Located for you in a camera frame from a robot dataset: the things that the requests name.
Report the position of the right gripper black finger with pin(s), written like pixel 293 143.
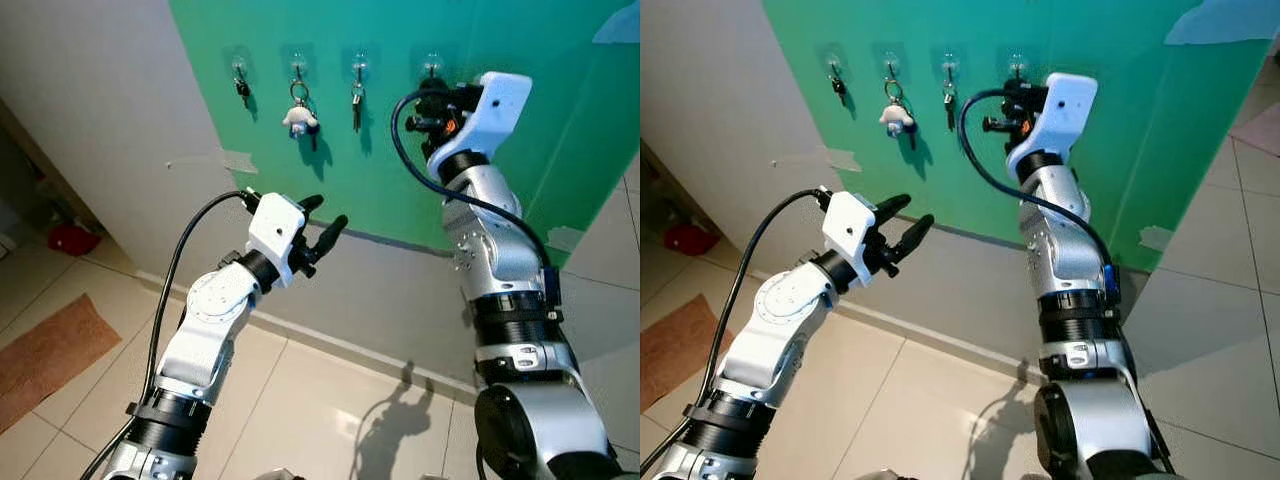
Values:
pixel 999 124
pixel 425 124
pixel 433 89
pixel 1016 89

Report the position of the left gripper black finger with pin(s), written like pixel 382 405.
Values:
pixel 893 205
pixel 915 233
pixel 311 204
pixel 331 233

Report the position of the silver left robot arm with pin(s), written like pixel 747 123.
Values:
pixel 205 320
pixel 790 310

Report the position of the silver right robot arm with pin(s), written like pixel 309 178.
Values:
pixel 495 240
pixel 1060 240

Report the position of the slim silver key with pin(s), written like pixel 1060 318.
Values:
pixel 948 98
pixel 356 100

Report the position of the translucent tape strip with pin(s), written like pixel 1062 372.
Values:
pixel 842 160
pixel 240 160

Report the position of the key with white plush charm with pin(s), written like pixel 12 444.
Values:
pixel 897 118
pixel 300 120

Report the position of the pale tape piece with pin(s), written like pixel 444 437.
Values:
pixel 567 240
pixel 1157 238

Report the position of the red floor object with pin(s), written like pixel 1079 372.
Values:
pixel 73 240
pixel 693 240

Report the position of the robot left leg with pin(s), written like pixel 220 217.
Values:
pixel 272 475
pixel 878 475

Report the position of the brown floor mat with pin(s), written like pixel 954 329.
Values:
pixel 675 350
pixel 50 355

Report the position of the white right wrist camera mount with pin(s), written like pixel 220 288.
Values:
pixel 495 110
pixel 1065 105

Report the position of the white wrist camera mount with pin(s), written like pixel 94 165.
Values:
pixel 495 110
pixel 1065 105
pixel 275 225
pixel 850 225

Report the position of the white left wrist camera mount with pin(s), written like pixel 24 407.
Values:
pixel 850 225
pixel 275 225

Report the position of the green wall board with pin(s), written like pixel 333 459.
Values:
pixel 370 180
pixel 950 190

